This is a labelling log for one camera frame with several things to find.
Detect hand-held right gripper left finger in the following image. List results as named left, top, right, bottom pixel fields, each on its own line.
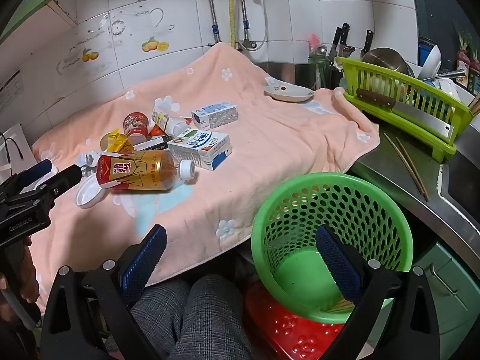
left=39, top=224, right=167, bottom=360

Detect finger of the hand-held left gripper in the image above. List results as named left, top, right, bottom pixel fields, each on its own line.
left=0, top=158, right=53, bottom=196
left=7, top=165, right=83, bottom=211

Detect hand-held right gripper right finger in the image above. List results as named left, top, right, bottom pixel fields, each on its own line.
left=315, top=225, right=441, bottom=360

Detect white round lid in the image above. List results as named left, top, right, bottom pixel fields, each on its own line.
left=76, top=176, right=107, bottom=209

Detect white plastic wrapper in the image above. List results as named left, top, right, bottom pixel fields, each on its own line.
left=77, top=152, right=100, bottom=175

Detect green perforated plastic basket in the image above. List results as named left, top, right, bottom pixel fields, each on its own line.
left=250, top=172, right=415, bottom=324

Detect yellow wrapper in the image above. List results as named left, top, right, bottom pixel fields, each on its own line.
left=99, top=129, right=134, bottom=154

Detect amber tea bottle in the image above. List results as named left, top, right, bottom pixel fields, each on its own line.
left=97, top=150, right=196, bottom=194

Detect red paper cup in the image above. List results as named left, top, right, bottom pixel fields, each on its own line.
left=123, top=111, right=151, bottom=138

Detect small dark box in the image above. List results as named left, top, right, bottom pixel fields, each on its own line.
left=129, top=135, right=169, bottom=153

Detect small white drink bottle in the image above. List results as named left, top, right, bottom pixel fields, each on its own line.
left=151, top=107, right=192, bottom=137

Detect white green milk carton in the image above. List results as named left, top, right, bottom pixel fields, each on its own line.
left=167, top=129, right=232, bottom=171

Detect blue white drink carton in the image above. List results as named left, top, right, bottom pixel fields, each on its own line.
left=191, top=101, right=239, bottom=131

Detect person's left hand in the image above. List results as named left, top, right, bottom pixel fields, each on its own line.
left=0, top=237, right=40, bottom=323

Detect red plastic stool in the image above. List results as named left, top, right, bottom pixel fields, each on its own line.
left=243, top=281, right=349, bottom=360

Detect person's grey checked trousers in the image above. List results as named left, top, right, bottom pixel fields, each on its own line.
left=105, top=274, right=256, bottom=360

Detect wooden chopstick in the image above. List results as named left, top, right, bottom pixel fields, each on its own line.
left=395, top=137, right=425, bottom=192
left=383, top=133, right=429, bottom=201

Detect green cabinet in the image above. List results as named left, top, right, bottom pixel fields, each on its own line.
left=412, top=240, right=480, bottom=360

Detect peach flower-print blanket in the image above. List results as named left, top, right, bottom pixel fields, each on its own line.
left=24, top=41, right=381, bottom=314

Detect white plate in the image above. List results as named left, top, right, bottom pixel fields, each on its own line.
left=263, top=84, right=315, bottom=103

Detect green dish rack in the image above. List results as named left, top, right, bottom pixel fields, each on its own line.
left=334, top=56, right=475, bottom=164

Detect glass utensil jar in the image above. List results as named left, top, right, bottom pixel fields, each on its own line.
left=308, top=53, right=331, bottom=91

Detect metal bowl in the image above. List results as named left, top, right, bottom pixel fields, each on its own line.
left=362, top=47, right=409, bottom=77

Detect white bowl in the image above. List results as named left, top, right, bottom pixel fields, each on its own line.
left=418, top=45, right=442, bottom=80

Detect blue jar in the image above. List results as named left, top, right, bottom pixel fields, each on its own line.
left=418, top=37, right=436, bottom=65

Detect black cable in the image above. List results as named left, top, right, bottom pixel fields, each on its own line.
left=0, top=133, right=25, bottom=160

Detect wooden-handled cleaver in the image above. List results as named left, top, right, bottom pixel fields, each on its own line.
left=356, top=88, right=452, bottom=139

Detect braided metal hose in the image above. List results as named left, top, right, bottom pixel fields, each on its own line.
left=238, top=0, right=251, bottom=47
left=202, top=0, right=223, bottom=44

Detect yellow hose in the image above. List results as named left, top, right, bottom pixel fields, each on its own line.
left=230, top=0, right=241, bottom=48

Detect thin white hose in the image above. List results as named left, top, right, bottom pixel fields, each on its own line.
left=245, top=0, right=268, bottom=52

